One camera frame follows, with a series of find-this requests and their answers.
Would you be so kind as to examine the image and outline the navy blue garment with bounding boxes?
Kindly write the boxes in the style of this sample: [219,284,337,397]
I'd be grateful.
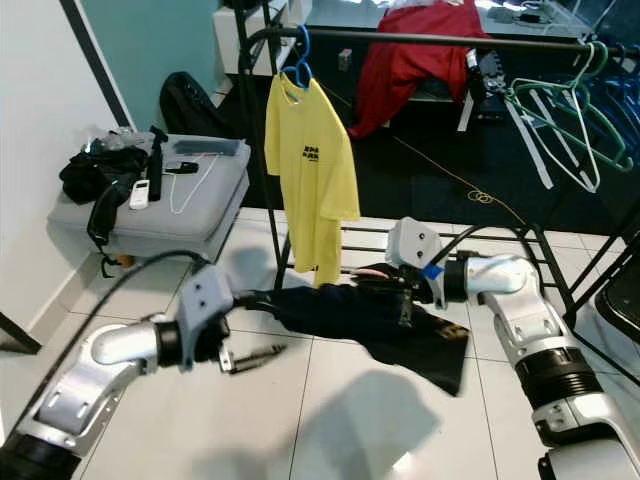
[245,265,471,398]

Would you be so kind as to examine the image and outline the blue plastic hanger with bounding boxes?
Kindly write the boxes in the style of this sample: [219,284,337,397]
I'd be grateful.
[280,25,313,93]
[600,55,640,146]

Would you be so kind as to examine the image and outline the green plastic hanger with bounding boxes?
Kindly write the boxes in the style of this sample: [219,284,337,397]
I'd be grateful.
[505,42,636,173]

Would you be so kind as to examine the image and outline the pale white plastic hanger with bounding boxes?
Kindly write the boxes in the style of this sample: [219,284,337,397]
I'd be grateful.
[515,45,606,193]

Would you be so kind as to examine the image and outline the grey upholstered ottoman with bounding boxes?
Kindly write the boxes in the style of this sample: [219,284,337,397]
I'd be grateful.
[50,135,251,263]

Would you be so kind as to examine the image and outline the yellow printed t-shirt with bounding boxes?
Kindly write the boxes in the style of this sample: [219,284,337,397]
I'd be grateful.
[265,72,361,288]

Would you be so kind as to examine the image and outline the black carpet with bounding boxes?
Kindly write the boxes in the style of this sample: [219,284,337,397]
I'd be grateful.
[220,25,640,236]

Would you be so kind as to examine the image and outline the white remote control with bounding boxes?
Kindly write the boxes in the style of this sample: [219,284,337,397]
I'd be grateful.
[129,179,151,210]

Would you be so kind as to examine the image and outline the black spray bottle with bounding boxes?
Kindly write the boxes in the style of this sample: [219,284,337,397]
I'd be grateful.
[146,127,168,201]

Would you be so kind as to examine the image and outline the black backpack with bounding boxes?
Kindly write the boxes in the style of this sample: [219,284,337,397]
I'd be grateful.
[158,72,231,138]

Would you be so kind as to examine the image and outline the clear plastic bag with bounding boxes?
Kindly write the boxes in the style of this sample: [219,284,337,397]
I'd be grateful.
[90,127,151,153]

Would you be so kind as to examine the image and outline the black folding chair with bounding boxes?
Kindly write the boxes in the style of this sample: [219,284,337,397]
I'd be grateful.
[595,260,640,346]

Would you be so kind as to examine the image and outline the red cloth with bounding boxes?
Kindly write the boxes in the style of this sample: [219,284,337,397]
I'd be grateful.
[347,0,486,139]

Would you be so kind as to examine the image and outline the black metal clothes rack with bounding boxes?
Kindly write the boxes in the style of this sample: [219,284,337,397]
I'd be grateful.
[240,27,640,331]

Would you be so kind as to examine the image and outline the white shelf unit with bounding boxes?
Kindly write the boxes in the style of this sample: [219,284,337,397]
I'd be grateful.
[213,0,311,76]

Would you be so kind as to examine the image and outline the white low platform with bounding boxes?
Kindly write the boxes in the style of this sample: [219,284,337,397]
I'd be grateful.
[305,0,640,41]

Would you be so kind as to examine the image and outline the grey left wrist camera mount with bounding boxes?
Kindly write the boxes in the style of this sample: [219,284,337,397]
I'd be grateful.
[178,263,239,346]

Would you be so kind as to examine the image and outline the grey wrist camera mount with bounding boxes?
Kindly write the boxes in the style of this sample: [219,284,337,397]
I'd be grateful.
[388,217,446,309]
[178,263,239,346]

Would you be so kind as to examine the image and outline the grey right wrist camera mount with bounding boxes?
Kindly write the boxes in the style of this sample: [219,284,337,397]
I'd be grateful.
[388,217,446,309]

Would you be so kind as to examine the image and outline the orange floor cable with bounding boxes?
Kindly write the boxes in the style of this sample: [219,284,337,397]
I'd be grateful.
[390,135,531,229]

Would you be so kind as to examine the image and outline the white cord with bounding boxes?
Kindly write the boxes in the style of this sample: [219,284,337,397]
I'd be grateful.
[170,155,221,215]

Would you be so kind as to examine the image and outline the black strap bag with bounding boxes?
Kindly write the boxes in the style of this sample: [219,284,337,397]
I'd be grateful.
[60,143,151,276]

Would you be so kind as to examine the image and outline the black wall trim strip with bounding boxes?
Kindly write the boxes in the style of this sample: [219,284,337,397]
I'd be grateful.
[60,0,133,126]

